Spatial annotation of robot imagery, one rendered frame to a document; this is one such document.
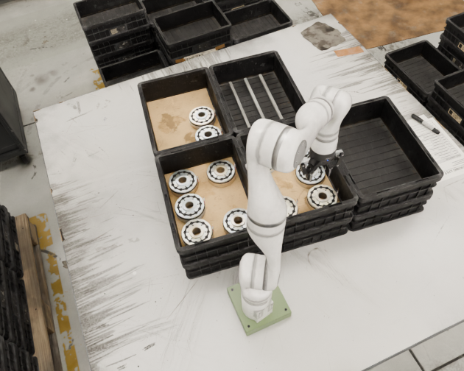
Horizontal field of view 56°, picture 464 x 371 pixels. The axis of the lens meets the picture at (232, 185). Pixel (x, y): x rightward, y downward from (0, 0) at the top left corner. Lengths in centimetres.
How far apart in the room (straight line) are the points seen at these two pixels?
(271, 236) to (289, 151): 25
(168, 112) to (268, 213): 98
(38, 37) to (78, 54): 45
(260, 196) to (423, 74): 214
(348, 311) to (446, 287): 34
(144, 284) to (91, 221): 35
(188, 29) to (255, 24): 46
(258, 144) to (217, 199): 72
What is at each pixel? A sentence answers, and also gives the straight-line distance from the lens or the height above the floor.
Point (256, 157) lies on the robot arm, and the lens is 85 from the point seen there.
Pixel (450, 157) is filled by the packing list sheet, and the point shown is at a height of 70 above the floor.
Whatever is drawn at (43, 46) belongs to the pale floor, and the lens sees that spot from 396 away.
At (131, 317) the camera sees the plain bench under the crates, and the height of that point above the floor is 70.
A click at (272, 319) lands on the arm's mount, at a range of 144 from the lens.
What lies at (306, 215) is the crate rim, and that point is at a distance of 138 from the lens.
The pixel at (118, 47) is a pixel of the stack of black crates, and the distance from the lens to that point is 300.
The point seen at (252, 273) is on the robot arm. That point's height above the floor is 107.
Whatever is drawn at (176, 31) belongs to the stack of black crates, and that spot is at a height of 49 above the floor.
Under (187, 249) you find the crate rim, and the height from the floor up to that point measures 93.
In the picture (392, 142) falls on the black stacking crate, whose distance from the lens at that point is 175.
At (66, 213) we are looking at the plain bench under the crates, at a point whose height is 70.
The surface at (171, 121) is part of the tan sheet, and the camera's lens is 180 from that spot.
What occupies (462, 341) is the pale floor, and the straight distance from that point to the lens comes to 237.
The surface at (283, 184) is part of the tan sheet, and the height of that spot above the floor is 83.
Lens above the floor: 211
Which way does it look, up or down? 55 degrees down
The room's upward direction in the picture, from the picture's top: 6 degrees counter-clockwise
